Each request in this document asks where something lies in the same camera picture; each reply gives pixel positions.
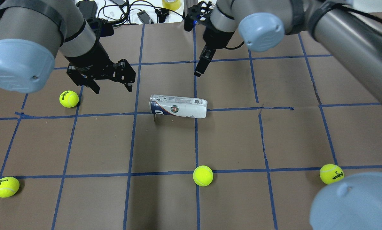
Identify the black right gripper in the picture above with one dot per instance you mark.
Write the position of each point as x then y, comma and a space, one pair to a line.
214, 40

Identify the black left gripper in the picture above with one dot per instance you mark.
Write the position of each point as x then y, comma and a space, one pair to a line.
89, 58

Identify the clear tennis ball can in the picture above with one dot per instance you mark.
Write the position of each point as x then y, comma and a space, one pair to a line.
160, 105

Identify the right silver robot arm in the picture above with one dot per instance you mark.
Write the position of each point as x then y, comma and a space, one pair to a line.
353, 37

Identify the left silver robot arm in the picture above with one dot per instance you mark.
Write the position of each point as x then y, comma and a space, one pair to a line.
33, 32

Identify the yellow tennis ball near left gripper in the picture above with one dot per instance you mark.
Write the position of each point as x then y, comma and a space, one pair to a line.
69, 99

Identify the yellow tennis ball front centre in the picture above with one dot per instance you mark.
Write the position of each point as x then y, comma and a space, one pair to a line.
203, 176

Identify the yellow tennis ball front left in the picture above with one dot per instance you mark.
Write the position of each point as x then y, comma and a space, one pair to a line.
9, 186

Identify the yellow tennis ball front right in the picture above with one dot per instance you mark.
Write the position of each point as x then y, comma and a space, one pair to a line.
331, 173

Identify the yellow tape roll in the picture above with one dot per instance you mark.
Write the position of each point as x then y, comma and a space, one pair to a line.
171, 4

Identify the black wrist camera blue light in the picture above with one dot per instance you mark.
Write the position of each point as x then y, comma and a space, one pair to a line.
199, 14

